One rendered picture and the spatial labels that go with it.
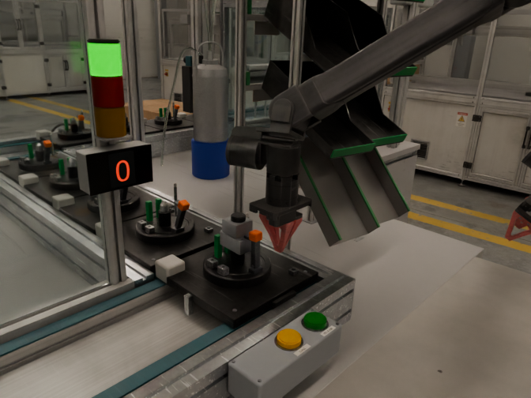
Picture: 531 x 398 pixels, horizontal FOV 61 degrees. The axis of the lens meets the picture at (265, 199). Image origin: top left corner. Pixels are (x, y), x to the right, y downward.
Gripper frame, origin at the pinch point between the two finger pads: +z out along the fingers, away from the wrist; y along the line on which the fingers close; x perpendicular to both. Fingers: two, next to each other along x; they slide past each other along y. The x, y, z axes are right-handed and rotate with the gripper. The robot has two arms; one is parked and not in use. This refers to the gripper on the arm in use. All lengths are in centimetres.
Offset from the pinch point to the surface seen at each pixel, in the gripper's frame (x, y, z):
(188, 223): -33.2, -4.7, 7.7
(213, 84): -85, -57, -17
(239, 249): -8.2, 2.3, 2.6
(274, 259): -9.0, -9.3, 9.5
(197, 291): -10.3, 10.8, 9.5
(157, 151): -128, -60, 19
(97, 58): -21.6, 20.8, -32.3
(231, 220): -11.2, 1.4, -2.1
